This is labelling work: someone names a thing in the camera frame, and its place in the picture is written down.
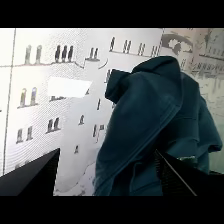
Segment dark blue shorts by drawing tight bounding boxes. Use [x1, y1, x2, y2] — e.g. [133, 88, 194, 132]
[93, 55, 224, 197]

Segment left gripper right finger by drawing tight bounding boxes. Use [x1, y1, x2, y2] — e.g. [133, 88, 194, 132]
[154, 149, 224, 197]

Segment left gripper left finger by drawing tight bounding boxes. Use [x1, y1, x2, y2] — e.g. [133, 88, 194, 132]
[0, 147, 61, 197]

